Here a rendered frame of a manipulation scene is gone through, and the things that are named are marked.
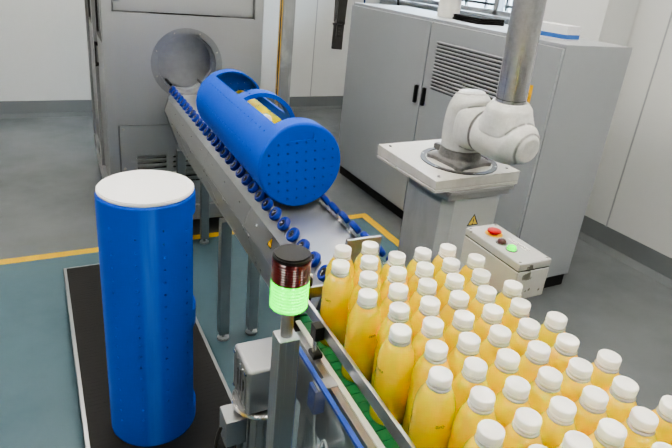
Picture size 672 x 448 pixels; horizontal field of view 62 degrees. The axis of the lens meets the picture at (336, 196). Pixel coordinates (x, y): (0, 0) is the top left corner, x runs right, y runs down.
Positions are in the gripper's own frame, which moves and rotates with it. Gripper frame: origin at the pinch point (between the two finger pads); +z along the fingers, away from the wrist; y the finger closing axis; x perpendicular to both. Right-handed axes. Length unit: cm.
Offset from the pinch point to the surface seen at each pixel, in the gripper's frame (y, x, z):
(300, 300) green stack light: 91, -13, 30
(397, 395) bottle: 90, 6, 51
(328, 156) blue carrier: -3.2, 1.2, 38.2
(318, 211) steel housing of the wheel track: -2, -1, 57
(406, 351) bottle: 89, 7, 42
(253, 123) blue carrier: -13.1, -23.5, 31.6
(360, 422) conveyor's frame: 88, 1, 60
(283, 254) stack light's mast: 89, -16, 23
